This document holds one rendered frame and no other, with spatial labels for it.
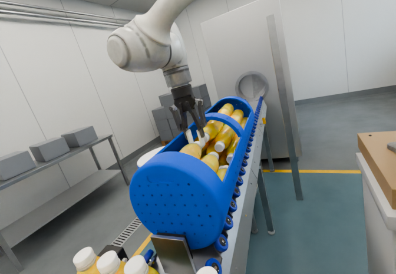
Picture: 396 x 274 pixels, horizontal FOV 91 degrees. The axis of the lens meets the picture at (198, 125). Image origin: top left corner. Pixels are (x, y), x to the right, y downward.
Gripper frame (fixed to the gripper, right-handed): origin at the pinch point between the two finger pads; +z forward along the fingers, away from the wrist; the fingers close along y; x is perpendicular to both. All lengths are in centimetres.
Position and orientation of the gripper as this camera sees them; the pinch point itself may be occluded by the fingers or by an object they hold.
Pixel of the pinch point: (195, 138)
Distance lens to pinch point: 72.8
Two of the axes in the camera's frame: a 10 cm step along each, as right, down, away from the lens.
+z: 2.6, 9.3, 2.4
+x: -3.5, 3.3, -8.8
